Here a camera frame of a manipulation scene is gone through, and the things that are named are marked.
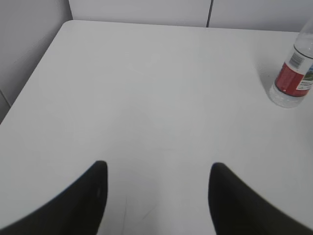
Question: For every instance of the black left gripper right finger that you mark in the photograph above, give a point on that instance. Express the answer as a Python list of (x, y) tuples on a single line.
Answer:
[(236, 209)]

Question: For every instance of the clear water bottle red label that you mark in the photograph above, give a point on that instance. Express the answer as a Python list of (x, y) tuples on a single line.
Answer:
[(295, 78)]

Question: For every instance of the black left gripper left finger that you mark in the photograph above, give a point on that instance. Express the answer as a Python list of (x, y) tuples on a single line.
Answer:
[(78, 210)]

